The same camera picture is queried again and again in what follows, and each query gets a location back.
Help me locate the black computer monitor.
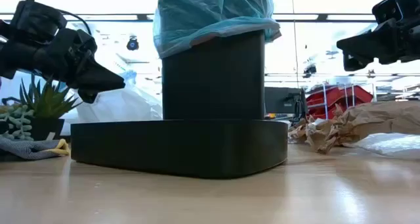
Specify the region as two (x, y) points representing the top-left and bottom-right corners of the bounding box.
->
(264, 87), (308, 120)

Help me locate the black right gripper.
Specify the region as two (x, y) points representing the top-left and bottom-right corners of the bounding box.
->
(337, 0), (420, 72)

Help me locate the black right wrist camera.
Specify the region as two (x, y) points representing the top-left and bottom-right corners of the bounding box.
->
(371, 0), (405, 25)

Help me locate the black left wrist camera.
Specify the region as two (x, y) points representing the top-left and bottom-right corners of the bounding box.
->
(9, 0), (68, 43)

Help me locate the green artificial succulent plant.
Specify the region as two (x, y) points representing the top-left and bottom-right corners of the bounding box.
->
(0, 74), (83, 142)

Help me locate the black shallow tray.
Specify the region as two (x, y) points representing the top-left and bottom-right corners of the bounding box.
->
(70, 119), (289, 180)

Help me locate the red storage bin rack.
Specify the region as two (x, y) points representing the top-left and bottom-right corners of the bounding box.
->
(305, 83), (375, 120)

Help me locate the brown paper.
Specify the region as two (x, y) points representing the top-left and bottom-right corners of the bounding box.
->
(288, 101), (420, 154)

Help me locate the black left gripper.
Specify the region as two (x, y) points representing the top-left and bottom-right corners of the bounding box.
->
(12, 27), (126, 104)

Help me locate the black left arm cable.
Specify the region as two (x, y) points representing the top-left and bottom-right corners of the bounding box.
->
(58, 9), (93, 36)

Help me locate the white plastic trash bag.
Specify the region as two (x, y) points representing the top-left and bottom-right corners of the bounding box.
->
(75, 69), (163, 123)

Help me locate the white bubble wrap sheet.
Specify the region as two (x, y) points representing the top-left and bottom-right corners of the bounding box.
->
(343, 133), (420, 161)

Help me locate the black ceiling spotlight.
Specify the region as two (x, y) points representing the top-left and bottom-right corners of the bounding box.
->
(126, 35), (140, 51)
(302, 63), (318, 79)

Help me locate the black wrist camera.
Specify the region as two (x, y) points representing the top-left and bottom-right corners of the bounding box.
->
(371, 0), (405, 25)
(9, 0), (68, 43)

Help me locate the blue plastic trash bag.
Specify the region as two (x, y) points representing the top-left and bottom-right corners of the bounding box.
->
(152, 0), (282, 59)

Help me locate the black plastic trash can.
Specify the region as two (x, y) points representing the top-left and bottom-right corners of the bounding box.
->
(161, 30), (266, 121)

